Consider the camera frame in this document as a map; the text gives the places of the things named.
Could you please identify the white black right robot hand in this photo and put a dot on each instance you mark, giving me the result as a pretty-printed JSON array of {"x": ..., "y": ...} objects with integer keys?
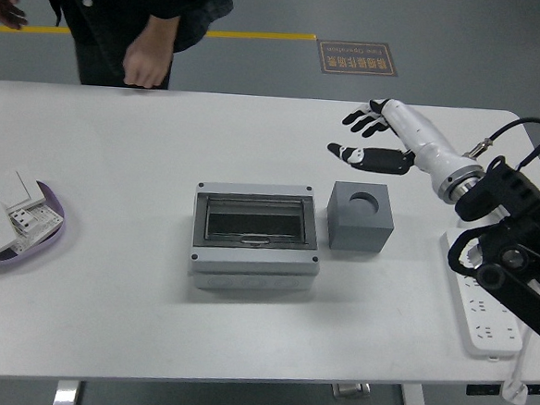
[{"x": 427, "y": 139}]

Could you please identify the person's left hand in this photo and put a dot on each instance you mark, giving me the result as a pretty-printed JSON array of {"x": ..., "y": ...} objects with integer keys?
[{"x": 145, "y": 66}]

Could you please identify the grey box with clear lid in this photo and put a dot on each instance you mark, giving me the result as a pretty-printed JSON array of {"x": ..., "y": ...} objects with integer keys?
[{"x": 252, "y": 261}]

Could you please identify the person's left forearm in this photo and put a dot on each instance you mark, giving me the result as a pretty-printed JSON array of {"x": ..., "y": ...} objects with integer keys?
[{"x": 161, "y": 32}]

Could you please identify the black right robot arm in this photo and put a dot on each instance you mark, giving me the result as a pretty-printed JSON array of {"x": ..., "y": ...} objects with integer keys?
[{"x": 520, "y": 197}]

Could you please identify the grey cube with round hole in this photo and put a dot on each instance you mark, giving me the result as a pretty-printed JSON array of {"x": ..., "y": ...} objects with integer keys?
[{"x": 360, "y": 232}]

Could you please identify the person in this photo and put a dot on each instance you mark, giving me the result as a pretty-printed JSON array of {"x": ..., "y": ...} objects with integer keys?
[{"x": 112, "y": 10}]

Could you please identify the brown floor sign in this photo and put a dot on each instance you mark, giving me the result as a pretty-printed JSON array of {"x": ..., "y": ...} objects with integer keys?
[{"x": 358, "y": 58}]

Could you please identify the yellow floor tape line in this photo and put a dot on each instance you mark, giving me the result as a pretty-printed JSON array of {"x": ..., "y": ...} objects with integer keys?
[{"x": 263, "y": 36}]

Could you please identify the white power strip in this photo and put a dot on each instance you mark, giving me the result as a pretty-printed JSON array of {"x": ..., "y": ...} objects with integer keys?
[{"x": 489, "y": 320}]

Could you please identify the white terminal module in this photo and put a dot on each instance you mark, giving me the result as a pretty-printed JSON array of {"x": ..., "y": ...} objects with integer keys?
[{"x": 32, "y": 223}]

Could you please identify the purple tray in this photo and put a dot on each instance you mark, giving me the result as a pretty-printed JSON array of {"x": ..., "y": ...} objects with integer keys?
[{"x": 52, "y": 238}]

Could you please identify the black table control panel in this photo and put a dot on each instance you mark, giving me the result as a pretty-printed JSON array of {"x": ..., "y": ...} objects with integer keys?
[{"x": 484, "y": 390}]

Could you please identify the white power plug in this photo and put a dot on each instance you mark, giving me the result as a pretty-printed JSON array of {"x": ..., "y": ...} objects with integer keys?
[{"x": 514, "y": 392}]

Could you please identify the white wall switch panel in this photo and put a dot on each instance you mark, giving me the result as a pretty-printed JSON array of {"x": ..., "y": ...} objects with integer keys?
[{"x": 16, "y": 189}]

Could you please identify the grey metal table bracket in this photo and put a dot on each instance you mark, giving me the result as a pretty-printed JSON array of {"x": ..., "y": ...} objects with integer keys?
[{"x": 352, "y": 390}]

